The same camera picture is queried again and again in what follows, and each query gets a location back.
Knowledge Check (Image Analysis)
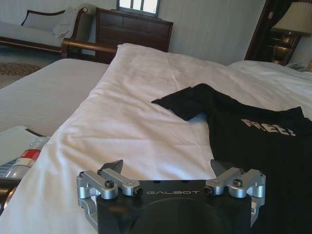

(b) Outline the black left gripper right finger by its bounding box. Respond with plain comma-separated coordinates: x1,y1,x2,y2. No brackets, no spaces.
205,158,266,225

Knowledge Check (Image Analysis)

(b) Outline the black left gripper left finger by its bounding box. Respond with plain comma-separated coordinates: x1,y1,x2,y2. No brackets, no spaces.
76,159,142,228

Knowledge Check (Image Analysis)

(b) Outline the grey striped bed sheet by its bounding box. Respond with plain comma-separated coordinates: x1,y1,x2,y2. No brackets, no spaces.
0,58,110,137

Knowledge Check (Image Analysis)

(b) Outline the wooden bed footboard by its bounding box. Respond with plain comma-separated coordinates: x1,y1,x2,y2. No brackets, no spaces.
60,38,118,64

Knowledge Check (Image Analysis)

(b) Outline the black t-shirt with FREE print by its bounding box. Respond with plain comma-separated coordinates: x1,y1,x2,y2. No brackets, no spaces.
151,83,312,234

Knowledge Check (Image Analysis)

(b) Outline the white duvet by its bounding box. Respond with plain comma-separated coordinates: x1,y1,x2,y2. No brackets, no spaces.
0,42,312,234

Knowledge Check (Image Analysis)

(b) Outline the spray can with red label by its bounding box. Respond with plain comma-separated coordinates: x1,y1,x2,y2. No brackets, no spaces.
0,136,51,181

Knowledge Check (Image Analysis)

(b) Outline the dark brown round object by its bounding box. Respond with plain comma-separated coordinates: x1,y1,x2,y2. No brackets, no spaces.
0,178,24,218

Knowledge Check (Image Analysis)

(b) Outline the white flat box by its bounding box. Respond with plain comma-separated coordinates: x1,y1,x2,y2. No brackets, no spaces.
0,125,47,167

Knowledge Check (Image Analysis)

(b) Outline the white pillow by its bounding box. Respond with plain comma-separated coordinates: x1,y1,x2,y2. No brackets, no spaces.
228,60,312,82

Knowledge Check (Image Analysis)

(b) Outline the brown patterned rug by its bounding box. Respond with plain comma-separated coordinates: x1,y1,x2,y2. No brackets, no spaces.
0,61,42,90

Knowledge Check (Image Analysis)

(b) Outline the dark wooden dresser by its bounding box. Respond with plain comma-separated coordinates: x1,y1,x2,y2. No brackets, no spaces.
94,7,174,64

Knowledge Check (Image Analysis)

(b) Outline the white crumpled cloth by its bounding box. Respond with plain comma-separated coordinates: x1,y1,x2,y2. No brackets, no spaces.
52,6,79,39

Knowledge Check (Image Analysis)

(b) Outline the brass table lamp beige shade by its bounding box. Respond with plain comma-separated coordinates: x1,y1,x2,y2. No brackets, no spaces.
271,1,312,66

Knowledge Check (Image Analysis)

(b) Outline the pale cushion with dark piping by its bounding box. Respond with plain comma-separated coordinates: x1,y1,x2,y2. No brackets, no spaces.
21,9,67,32

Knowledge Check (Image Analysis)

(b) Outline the dark wooden door frame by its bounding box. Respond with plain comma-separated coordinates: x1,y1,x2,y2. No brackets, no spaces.
244,0,277,61

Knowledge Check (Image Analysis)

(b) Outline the pale chaise longue wooden frame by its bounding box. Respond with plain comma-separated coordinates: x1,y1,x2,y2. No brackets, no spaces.
0,3,95,53

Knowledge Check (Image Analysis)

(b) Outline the grey paned mirror frame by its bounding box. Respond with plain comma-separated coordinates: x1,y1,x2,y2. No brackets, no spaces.
116,0,161,18

